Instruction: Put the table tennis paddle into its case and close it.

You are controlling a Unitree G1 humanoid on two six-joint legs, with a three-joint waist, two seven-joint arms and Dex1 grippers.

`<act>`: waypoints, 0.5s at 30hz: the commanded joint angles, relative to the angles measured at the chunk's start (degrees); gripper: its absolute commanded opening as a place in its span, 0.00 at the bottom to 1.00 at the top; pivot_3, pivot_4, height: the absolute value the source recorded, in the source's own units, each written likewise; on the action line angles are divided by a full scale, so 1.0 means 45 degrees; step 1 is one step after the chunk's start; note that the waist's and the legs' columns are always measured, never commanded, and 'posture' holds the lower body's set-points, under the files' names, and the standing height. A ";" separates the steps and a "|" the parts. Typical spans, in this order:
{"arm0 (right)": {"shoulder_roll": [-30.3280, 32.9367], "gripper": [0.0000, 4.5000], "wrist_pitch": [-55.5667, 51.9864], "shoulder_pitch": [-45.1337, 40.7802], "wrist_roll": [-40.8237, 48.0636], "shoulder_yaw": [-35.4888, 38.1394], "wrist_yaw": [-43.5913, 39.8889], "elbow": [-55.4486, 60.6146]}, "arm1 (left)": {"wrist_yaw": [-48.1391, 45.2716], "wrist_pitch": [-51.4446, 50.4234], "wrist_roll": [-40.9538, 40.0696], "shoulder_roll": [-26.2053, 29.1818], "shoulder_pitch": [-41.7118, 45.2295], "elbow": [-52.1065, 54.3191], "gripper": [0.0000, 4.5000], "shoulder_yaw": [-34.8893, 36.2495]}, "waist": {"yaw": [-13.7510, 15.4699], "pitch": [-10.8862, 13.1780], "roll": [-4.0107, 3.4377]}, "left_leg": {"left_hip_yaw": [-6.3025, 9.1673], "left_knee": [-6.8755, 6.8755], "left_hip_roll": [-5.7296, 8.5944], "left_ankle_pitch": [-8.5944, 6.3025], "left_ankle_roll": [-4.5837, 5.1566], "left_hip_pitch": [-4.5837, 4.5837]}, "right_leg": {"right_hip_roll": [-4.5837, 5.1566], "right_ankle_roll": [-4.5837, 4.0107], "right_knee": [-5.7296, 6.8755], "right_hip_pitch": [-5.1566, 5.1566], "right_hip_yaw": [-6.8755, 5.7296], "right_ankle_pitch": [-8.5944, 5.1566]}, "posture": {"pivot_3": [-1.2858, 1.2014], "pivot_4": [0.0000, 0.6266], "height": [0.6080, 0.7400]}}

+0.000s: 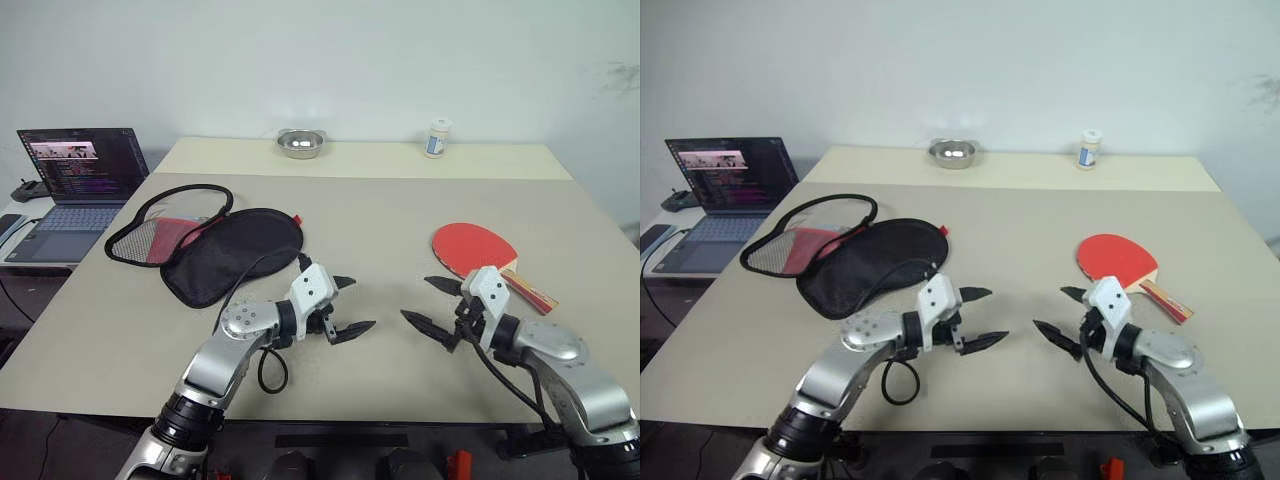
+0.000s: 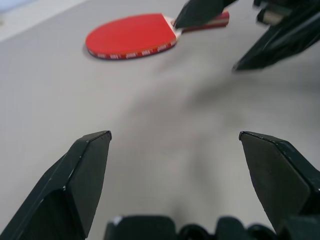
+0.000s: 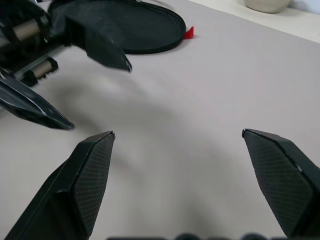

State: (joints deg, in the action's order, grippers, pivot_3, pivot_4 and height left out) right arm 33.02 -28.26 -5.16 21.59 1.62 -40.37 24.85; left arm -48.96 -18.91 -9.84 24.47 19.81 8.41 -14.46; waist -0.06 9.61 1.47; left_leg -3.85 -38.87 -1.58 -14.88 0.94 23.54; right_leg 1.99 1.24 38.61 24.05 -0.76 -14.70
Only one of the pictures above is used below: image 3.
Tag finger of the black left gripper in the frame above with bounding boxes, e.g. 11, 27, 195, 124
65, 16, 134, 74
0, 79, 75, 131

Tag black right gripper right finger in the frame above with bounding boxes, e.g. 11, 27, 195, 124
241, 128, 320, 240

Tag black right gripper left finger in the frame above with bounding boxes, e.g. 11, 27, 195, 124
4, 130, 116, 240

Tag red black paddle case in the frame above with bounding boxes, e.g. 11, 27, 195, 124
47, 0, 198, 55

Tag white plastic bottle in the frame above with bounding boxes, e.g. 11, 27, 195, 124
243, 0, 292, 15

